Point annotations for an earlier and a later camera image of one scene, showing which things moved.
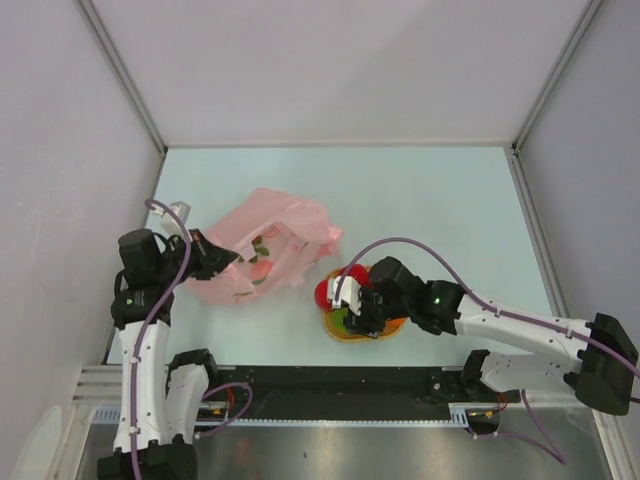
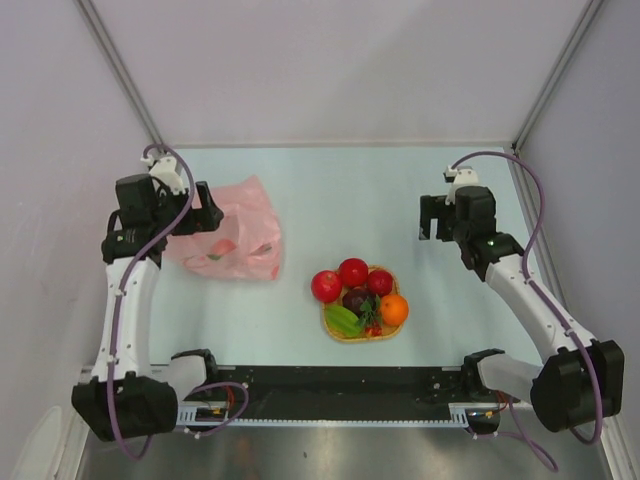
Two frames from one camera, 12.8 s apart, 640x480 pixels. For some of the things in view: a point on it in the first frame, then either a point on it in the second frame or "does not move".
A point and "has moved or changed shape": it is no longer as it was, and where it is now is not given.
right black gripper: x=362 y=322 -> x=431 y=207
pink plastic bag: x=280 y=240 has moved or changed shape
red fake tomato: x=358 y=272 does not move
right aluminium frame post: x=589 y=13 does not move
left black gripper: x=210 y=257 -> x=204 y=219
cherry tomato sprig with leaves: x=261 y=250 has moved or changed shape
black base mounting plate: x=353 y=392 does not move
